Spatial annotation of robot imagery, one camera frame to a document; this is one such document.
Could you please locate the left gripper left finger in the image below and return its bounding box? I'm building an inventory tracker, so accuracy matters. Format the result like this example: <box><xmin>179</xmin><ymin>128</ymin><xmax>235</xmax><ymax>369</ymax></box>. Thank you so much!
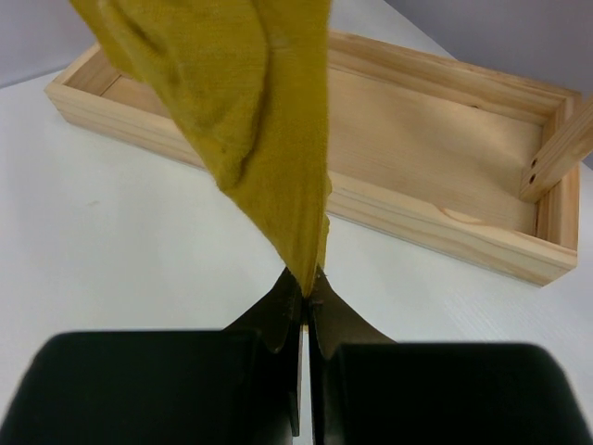
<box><xmin>11</xmin><ymin>272</ymin><xmax>302</xmax><ymax>444</ymax></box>

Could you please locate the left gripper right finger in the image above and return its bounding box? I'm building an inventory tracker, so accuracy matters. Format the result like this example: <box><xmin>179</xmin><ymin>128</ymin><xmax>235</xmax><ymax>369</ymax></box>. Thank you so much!
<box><xmin>308</xmin><ymin>277</ymin><xmax>582</xmax><ymax>444</ymax></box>

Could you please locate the mustard yellow sock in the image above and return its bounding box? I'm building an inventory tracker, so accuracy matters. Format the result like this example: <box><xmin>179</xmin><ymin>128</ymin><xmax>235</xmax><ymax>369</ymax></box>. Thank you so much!
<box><xmin>73</xmin><ymin>1</ymin><xmax>331</xmax><ymax>295</ymax></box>

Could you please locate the wooden rack frame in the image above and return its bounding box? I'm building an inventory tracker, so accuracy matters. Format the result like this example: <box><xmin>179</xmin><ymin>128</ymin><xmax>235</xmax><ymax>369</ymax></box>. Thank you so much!
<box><xmin>44</xmin><ymin>30</ymin><xmax>593</xmax><ymax>289</ymax></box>

